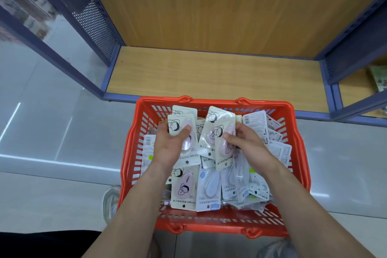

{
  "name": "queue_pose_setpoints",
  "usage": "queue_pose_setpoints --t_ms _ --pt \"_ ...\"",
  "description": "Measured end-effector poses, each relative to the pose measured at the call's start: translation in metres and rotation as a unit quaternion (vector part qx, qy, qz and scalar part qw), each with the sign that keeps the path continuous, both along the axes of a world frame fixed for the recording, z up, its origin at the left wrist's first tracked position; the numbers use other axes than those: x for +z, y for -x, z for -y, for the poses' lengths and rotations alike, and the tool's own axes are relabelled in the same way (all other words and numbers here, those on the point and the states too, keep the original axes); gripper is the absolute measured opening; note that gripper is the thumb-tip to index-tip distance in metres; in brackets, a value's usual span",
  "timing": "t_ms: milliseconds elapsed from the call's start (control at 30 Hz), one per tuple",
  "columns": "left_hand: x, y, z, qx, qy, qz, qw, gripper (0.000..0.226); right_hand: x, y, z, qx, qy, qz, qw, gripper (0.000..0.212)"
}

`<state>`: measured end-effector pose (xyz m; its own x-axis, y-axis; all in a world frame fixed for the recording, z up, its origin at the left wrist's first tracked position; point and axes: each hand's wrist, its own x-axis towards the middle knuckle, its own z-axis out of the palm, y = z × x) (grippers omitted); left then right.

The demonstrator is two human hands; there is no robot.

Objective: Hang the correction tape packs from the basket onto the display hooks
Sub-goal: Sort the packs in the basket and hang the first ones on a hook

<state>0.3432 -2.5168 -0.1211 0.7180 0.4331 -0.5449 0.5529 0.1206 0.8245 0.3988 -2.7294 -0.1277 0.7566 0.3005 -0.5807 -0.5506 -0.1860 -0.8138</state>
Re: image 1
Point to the neighbouring blue wooden shelf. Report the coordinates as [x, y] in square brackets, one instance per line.
[356, 94]

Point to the pile of stationery packets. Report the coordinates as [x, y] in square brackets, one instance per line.
[211, 185]

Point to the person's dark trousers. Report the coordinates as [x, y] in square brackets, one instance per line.
[45, 245]

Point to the person's left thumb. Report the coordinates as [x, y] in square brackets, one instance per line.
[183, 133]

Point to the green printed product pack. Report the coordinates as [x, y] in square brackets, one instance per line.
[379, 78]

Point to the clear blister correction tape packet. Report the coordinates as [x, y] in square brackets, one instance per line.
[208, 137]

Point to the person's right hand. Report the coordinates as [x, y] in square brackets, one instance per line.
[257, 152]

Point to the cartoon face correction tape packet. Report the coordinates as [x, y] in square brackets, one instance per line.
[178, 123]
[184, 111]

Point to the person's left hand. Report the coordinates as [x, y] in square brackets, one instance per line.
[164, 149]

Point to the person's right forearm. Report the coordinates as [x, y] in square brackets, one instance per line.
[308, 215]

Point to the red plastic shopping basket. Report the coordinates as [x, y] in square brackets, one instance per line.
[142, 115]

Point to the person's white left shoe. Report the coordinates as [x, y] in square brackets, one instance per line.
[110, 203]

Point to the blurred goods behind glass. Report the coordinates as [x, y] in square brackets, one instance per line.
[27, 6]

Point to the person's left forearm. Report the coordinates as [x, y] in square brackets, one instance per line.
[136, 212]

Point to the pink correction tape packet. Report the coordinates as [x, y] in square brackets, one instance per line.
[223, 152]

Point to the person's grey right shoe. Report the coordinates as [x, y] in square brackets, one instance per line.
[276, 250]

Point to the person's right thumb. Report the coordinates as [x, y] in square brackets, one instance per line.
[231, 140]

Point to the blue framed wooden shelf unit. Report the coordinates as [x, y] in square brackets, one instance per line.
[211, 70]

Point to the blue perforated metal side panel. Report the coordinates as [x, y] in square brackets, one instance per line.
[353, 46]
[96, 22]

